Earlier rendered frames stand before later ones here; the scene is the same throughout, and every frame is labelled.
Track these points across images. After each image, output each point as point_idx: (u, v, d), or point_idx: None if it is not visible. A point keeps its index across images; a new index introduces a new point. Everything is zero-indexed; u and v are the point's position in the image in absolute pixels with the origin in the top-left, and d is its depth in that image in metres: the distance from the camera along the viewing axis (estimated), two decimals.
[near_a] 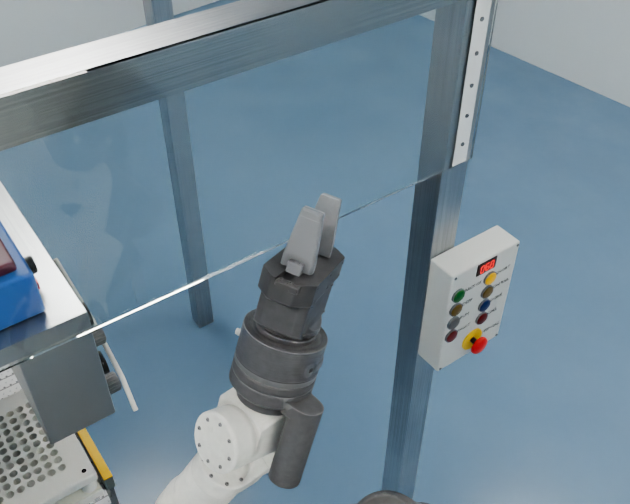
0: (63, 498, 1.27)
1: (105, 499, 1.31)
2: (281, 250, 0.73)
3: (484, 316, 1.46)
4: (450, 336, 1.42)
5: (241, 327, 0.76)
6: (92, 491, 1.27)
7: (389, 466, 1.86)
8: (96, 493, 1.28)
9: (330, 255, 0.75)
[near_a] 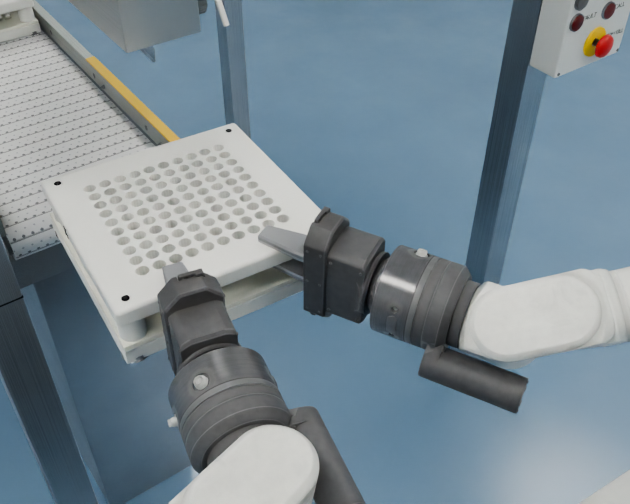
0: None
1: None
2: None
3: (612, 6, 1.25)
4: (576, 20, 1.21)
5: None
6: None
7: (474, 250, 1.65)
8: None
9: (305, 260, 0.74)
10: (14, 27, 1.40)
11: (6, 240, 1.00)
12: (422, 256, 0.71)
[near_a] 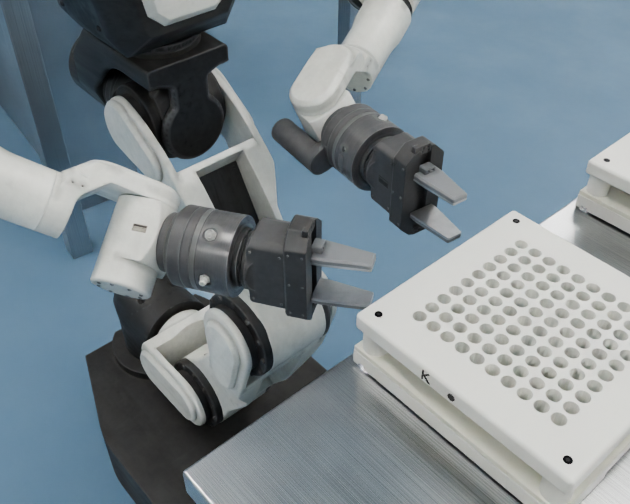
0: None
1: None
2: (306, 287, 0.75)
3: None
4: None
5: (221, 292, 0.77)
6: None
7: (341, 21, 2.29)
8: (361, 344, 0.76)
9: (321, 241, 0.76)
10: None
11: None
12: (209, 230, 0.75)
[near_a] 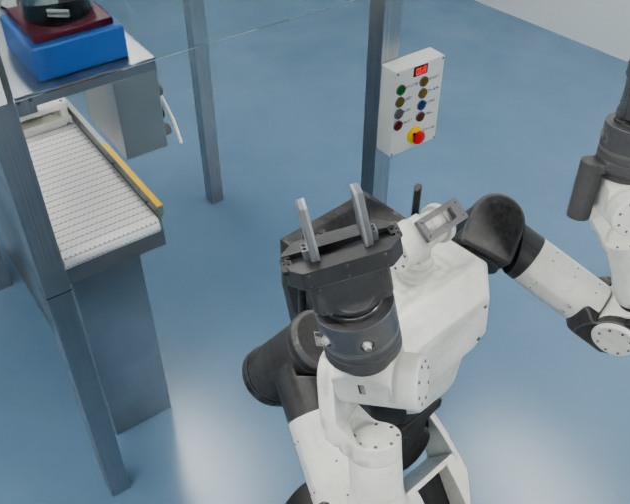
0: None
1: (157, 224, 1.91)
2: (345, 261, 0.73)
3: (422, 114, 2.06)
4: (397, 125, 2.02)
5: (379, 329, 0.77)
6: None
7: None
8: None
9: None
10: (56, 120, 2.21)
11: None
12: (324, 338, 0.80)
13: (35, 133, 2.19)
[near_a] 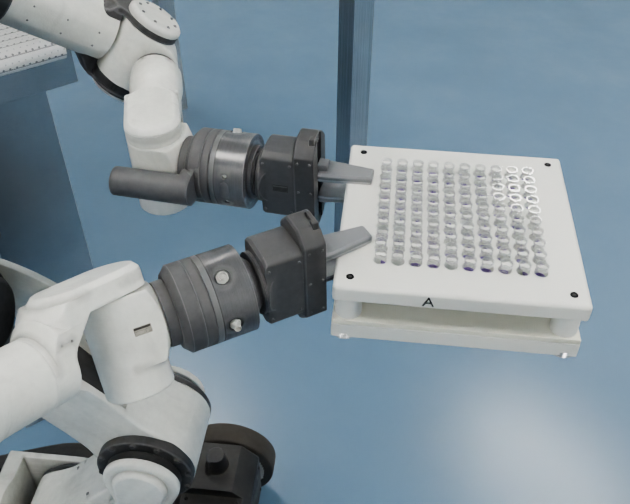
0: None
1: (61, 45, 1.43)
2: (326, 277, 0.74)
3: None
4: None
5: (251, 328, 0.71)
6: None
7: (340, 140, 1.98)
8: None
9: None
10: None
11: None
12: (217, 273, 0.69)
13: None
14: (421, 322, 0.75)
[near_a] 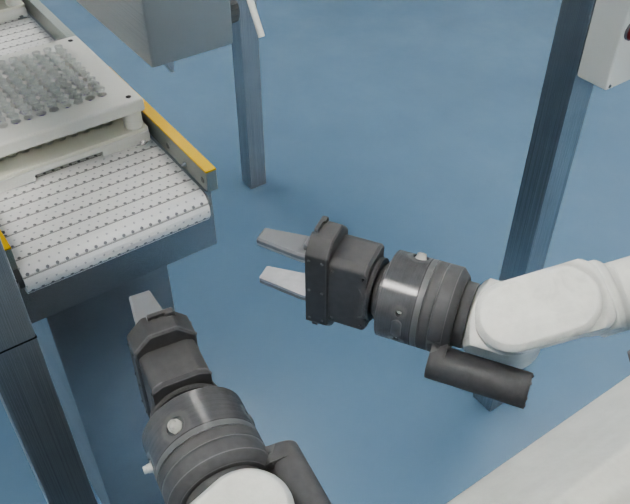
0: None
1: None
2: None
3: None
4: None
5: None
6: None
7: (508, 269, 1.55)
8: None
9: (306, 260, 0.74)
10: (1, 11, 1.38)
11: (23, 286, 0.92)
12: (422, 259, 0.72)
13: None
14: None
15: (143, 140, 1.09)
